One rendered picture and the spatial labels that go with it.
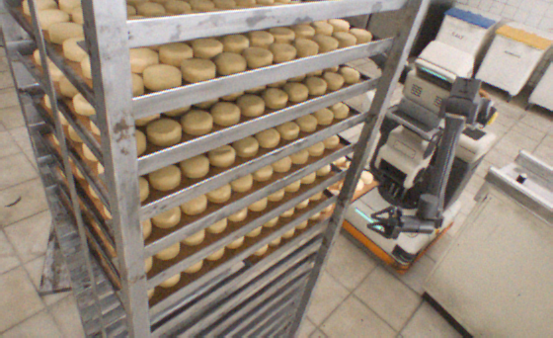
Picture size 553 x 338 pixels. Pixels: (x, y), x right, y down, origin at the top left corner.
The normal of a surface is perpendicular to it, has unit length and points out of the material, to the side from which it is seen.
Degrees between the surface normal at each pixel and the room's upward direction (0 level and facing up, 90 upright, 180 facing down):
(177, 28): 90
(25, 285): 0
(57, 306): 0
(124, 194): 90
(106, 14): 90
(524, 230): 90
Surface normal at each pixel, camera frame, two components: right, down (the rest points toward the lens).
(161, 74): 0.16, -0.79
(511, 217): -0.80, 0.25
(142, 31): 0.67, 0.53
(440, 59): -0.37, -0.37
